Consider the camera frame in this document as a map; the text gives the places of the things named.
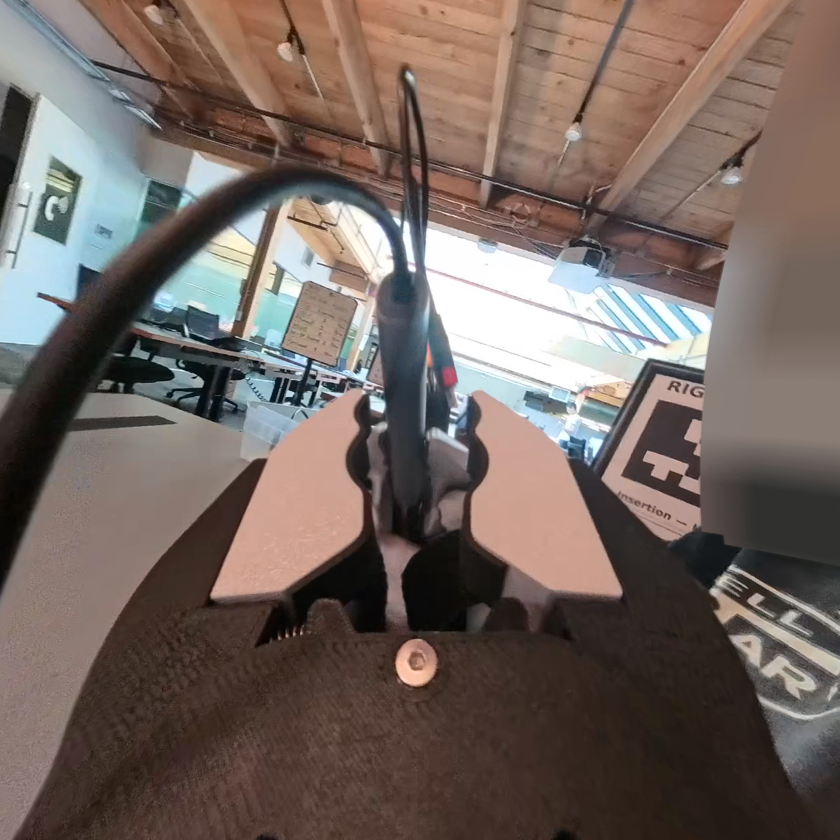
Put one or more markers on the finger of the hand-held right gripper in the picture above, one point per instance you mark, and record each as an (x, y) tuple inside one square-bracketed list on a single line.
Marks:
[(446, 472), (379, 472)]

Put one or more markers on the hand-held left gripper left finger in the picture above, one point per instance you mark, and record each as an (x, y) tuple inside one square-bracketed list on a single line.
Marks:
[(295, 518)]

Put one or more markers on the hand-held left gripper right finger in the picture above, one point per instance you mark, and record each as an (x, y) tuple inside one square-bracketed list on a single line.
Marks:
[(544, 518)]

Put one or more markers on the black usb hub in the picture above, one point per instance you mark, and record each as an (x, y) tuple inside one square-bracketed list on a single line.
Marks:
[(403, 394)]

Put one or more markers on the clear plastic organizer box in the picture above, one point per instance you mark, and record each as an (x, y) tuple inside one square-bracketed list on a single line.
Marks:
[(269, 430)]

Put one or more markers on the square marker sign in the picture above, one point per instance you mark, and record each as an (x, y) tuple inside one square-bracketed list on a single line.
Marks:
[(656, 446)]

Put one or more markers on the handwritten whiteboard on stand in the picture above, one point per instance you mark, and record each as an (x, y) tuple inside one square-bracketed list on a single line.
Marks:
[(321, 321)]

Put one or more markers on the office desk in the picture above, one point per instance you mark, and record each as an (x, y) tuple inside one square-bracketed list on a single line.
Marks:
[(216, 348)]

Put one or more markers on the black office chair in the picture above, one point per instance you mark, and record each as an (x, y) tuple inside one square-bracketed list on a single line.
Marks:
[(138, 374), (197, 321)]

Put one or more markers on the white ceiling projector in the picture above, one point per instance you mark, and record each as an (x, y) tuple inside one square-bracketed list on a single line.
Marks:
[(581, 266)]

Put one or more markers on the person's black printed shirt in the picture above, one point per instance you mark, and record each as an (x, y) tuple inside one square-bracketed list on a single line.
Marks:
[(787, 630)]

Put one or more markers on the ceiling spot lamp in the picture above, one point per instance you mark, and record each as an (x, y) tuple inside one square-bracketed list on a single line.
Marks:
[(285, 51), (732, 176), (573, 131)]

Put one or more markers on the dark phone pictogram sign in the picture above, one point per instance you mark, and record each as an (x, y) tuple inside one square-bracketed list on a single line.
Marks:
[(58, 200)]

